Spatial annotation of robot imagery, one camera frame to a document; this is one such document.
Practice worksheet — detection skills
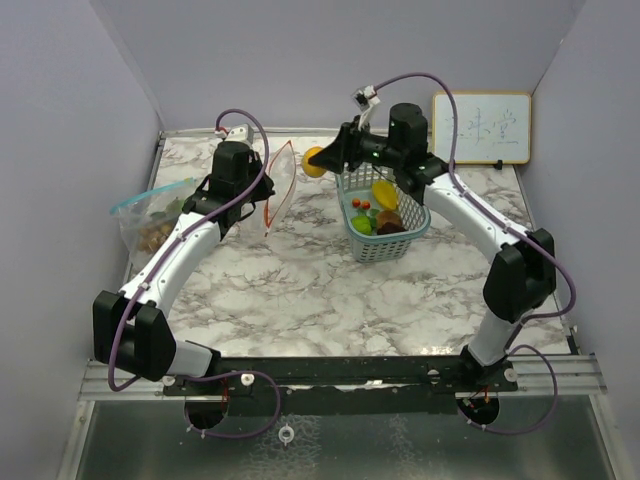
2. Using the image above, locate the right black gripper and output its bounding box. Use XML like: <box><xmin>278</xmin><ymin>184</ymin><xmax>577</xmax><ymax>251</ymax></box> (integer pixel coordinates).
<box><xmin>311</xmin><ymin>117</ymin><xmax>404</xmax><ymax>175</ymax></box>

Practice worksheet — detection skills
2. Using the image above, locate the yellow lemon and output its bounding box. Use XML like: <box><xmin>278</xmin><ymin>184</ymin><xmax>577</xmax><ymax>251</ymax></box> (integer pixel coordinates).
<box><xmin>301</xmin><ymin>148</ymin><xmax>327</xmax><ymax>179</ymax></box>

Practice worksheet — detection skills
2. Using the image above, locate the clear orange-zipper bag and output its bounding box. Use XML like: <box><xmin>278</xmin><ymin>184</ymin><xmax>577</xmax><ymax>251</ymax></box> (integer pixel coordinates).
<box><xmin>263</xmin><ymin>140</ymin><xmax>297</xmax><ymax>238</ymax></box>

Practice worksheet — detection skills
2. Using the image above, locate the green round fruit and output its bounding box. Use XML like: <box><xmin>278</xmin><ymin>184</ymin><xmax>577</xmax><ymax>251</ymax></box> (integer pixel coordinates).
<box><xmin>351</xmin><ymin>215</ymin><xmax>374</xmax><ymax>236</ymax></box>

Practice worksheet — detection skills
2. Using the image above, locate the tan brown mushroom toy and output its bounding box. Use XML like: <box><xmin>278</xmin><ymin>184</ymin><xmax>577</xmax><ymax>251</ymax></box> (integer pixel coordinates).
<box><xmin>376</xmin><ymin>210</ymin><xmax>403</xmax><ymax>228</ymax></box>

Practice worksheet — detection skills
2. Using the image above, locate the green ring toy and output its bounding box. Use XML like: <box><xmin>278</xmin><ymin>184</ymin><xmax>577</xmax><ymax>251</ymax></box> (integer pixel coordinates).
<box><xmin>150</xmin><ymin>197</ymin><xmax>185</xmax><ymax>221</ymax></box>

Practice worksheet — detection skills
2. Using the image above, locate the clear blue-zipper bag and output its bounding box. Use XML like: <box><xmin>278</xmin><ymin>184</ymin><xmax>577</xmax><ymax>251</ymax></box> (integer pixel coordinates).
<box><xmin>110</xmin><ymin>178</ymin><xmax>197</xmax><ymax>270</ymax></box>

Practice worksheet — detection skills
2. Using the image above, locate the brown longan bunch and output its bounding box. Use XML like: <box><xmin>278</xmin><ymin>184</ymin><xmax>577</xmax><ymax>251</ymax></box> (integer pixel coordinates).
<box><xmin>137</xmin><ymin>222</ymin><xmax>173</xmax><ymax>254</ymax></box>

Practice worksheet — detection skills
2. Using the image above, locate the dark red apple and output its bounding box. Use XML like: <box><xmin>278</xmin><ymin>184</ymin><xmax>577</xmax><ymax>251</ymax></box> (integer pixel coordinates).
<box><xmin>377</xmin><ymin>223</ymin><xmax>406</xmax><ymax>235</ymax></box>

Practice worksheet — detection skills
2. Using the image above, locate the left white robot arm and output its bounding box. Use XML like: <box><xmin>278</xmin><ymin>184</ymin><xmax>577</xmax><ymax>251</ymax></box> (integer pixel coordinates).
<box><xmin>92</xmin><ymin>138</ymin><xmax>274</xmax><ymax>395</ymax></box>

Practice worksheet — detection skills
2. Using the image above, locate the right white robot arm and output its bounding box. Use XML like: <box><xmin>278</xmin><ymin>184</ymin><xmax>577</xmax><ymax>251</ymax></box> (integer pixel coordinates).
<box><xmin>309</xmin><ymin>103</ymin><xmax>556</xmax><ymax>391</ymax></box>

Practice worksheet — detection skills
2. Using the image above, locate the light blue plastic basket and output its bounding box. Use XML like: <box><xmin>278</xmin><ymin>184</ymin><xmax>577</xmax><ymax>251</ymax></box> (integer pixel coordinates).
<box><xmin>336</xmin><ymin>164</ymin><xmax>431</xmax><ymax>263</ymax></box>

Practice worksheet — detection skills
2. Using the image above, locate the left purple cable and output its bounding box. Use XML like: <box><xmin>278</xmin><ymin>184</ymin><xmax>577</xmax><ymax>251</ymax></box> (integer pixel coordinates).
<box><xmin>107</xmin><ymin>108</ymin><xmax>271</xmax><ymax>392</ymax></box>

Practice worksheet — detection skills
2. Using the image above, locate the purple cable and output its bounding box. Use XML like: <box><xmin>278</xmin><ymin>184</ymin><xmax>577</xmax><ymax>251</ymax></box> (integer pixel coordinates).
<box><xmin>107</xmin><ymin>108</ymin><xmax>271</xmax><ymax>392</ymax></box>
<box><xmin>372</xmin><ymin>72</ymin><xmax>576</xmax><ymax>435</ymax></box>

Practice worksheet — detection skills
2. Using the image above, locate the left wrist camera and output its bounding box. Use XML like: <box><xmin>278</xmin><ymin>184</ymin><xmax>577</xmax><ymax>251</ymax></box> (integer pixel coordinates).
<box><xmin>226</xmin><ymin>124</ymin><xmax>255</xmax><ymax>147</ymax></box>

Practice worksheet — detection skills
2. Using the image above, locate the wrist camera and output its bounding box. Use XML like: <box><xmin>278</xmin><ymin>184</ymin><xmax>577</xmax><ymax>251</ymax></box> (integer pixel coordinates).
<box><xmin>226</xmin><ymin>124</ymin><xmax>255</xmax><ymax>147</ymax></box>
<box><xmin>351</xmin><ymin>85</ymin><xmax>380</xmax><ymax>130</ymax></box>

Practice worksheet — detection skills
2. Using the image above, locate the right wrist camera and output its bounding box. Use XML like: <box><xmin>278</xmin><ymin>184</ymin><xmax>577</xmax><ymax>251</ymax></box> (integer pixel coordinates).
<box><xmin>351</xmin><ymin>85</ymin><xmax>380</xmax><ymax>130</ymax></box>

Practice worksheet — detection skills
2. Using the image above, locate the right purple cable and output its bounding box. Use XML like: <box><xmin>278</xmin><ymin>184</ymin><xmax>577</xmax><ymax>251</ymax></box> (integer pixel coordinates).
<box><xmin>372</xmin><ymin>72</ymin><xmax>576</xmax><ymax>435</ymax></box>

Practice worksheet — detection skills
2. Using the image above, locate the white board wooden frame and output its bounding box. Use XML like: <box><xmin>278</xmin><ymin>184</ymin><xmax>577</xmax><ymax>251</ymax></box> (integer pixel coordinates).
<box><xmin>432</xmin><ymin>91</ymin><xmax>532</xmax><ymax>165</ymax></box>

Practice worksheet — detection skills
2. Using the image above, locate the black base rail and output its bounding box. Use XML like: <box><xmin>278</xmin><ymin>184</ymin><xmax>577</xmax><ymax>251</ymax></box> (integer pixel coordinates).
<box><xmin>164</xmin><ymin>355</ymin><xmax>517</xmax><ymax>417</ymax></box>

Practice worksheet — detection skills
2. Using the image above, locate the aluminium frame rail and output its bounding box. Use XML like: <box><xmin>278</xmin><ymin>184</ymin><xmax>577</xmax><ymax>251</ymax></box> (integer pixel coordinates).
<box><xmin>78</xmin><ymin>355</ymin><xmax>607</xmax><ymax>401</ymax></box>

